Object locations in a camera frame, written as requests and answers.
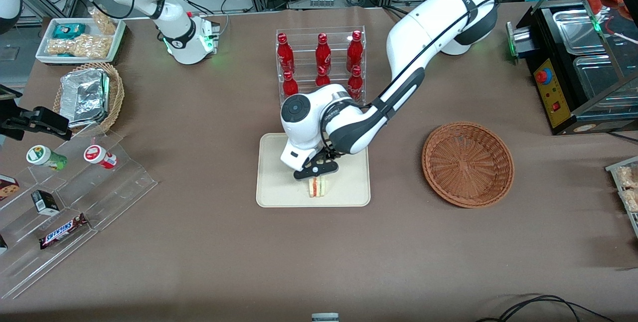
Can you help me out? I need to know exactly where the silver foil container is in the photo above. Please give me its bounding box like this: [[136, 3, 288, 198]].
[[60, 68, 111, 129]]

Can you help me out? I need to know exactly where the steel warmer pan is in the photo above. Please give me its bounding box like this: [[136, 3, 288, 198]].
[[573, 54, 638, 99], [552, 7, 621, 56]]

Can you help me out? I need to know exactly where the clear acrylic stepped display stand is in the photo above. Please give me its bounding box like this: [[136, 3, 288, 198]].
[[0, 130, 159, 300]]

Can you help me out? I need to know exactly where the Snickers chocolate bar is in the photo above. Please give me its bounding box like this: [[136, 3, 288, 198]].
[[39, 213, 89, 250]]

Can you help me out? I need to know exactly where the grey tray with snack bags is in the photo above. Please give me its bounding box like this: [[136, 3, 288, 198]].
[[606, 157, 638, 239]]

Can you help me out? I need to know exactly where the clear bag of rice snacks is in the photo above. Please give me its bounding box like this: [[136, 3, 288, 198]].
[[621, 188, 638, 213], [616, 165, 638, 189]]

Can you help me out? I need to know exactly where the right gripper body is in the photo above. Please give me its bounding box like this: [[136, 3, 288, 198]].
[[0, 105, 35, 142]]

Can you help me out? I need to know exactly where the clear bag of puffed snacks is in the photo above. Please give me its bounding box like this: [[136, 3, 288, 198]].
[[89, 7, 118, 36], [46, 34, 111, 59]]

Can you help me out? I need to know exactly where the black food warmer appliance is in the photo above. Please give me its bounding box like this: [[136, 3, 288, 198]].
[[506, 0, 638, 137]]

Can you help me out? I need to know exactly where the clear acrylic bottle rack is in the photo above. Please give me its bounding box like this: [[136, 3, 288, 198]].
[[276, 25, 366, 110]]

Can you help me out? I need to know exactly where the triangular sandwich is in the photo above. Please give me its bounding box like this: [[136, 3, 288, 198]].
[[308, 175, 331, 198]]

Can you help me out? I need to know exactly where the white rectangular snack tray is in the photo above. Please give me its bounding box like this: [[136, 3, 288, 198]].
[[35, 17, 127, 66]]

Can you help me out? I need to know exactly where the beige plastic serving tray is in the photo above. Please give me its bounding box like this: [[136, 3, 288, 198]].
[[256, 132, 371, 208]]

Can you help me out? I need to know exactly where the light tan wicker basket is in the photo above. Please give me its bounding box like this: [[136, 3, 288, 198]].
[[52, 62, 125, 135]]

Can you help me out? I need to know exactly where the brown round wicker basket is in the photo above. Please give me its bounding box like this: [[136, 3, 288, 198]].
[[422, 121, 515, 209]]

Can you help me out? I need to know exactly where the brown table cover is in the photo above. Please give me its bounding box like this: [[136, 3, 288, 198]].
[[0, 5, 638, 322]]

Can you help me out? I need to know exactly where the teal snack packet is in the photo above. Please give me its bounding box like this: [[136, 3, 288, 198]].
[[52, 23, 87, 40]]

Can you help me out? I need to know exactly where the green white snack cup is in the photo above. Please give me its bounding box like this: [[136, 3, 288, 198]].
[[26, 145, 68, 171]]

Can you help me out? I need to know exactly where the black floor cable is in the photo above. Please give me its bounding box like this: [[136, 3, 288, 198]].
[[476, 295, 615, 322]]

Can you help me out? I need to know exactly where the red white snack cup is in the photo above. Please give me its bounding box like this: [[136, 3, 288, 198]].
[[83, 145, 118, 170]]

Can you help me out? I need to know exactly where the red cookie box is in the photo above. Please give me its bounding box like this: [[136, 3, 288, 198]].
[[0, 174, 20, 202]]

